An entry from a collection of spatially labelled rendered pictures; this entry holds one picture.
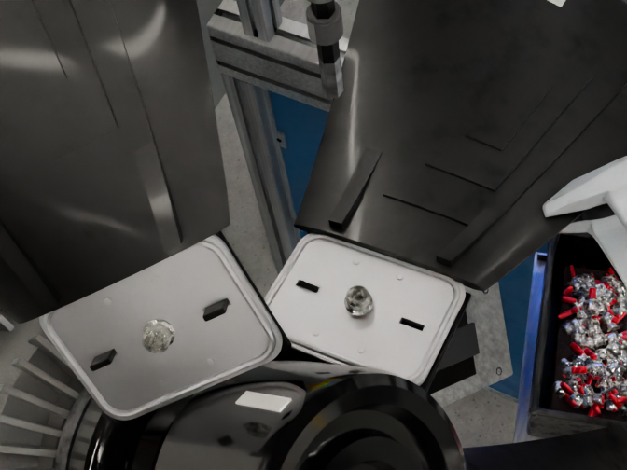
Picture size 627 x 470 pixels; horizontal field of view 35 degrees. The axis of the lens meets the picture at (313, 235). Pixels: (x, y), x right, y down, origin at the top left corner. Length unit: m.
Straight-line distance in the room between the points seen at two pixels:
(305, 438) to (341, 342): 0.10
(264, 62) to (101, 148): 0.65
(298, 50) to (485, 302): 0.40
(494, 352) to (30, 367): 0.33
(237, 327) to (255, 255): 1.43
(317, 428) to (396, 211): 0.15
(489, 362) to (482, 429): 1.02
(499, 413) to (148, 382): 1.31
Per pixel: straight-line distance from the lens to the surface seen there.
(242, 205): 1.90
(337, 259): 0.49
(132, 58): 0.37
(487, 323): 0.68
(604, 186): 0.50
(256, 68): 1.04
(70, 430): 0.49
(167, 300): 0.41
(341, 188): 0.51
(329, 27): 0.29
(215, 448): 0.40
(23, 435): 0.51
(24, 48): 0.38
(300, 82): 1.02
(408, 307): 0.47
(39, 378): 0.50
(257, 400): 0.40
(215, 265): 0.40
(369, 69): 0.56
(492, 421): 1.71
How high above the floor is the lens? 1.63
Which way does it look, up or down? 62 degrees down
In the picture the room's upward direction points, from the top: 11 degrees counter-clockwise
